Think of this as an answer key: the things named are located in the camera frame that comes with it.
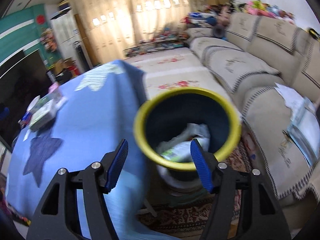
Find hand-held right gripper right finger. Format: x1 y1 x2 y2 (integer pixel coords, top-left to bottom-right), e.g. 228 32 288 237
190 139 292 240

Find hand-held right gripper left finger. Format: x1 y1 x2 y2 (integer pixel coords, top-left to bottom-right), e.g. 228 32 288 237
26 139 129 240

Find white paper towel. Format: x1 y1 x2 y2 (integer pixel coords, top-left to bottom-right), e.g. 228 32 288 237
175 123 210 153

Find yellow-rimmed dark bin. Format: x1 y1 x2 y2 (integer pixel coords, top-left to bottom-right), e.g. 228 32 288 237
133 87 242 198

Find blue star-print tablecloth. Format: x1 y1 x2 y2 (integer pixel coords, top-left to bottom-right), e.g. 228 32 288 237
6 59 180 240

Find green and white bottle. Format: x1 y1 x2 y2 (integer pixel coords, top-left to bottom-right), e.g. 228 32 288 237
29 99 57 131

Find pink drink carton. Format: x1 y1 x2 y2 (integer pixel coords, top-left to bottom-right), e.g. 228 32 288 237
49 84 63 98

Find floral beige mat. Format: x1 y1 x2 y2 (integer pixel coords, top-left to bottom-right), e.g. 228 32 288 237
124 47 243 123

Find blue tissue pack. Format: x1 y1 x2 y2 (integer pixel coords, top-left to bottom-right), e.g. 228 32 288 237
19 111 33 125

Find white bowl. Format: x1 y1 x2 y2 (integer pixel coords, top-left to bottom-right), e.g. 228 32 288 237
27 95 42 112

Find papers on sofa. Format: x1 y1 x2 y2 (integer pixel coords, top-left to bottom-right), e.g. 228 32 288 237
274 82 320 168

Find black tower fan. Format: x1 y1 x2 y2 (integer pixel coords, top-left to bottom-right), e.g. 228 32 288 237
74 41 89 73

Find beige sofa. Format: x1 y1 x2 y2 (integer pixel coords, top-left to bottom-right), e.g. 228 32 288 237
185 12 320 205

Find curved black television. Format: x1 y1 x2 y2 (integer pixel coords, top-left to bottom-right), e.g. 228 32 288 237
0 49 54 145

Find cluttered low glass table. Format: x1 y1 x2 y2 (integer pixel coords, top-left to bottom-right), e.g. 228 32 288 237
124 31 190 57

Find hanging flower decoration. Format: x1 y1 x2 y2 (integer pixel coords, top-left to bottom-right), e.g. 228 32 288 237
39 27 59 53

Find beige embroidered curtains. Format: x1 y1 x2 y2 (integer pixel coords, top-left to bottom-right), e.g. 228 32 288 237
72 0 208 65

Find pile of plush toys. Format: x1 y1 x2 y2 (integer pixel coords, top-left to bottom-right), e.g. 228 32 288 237
235 0 295 22

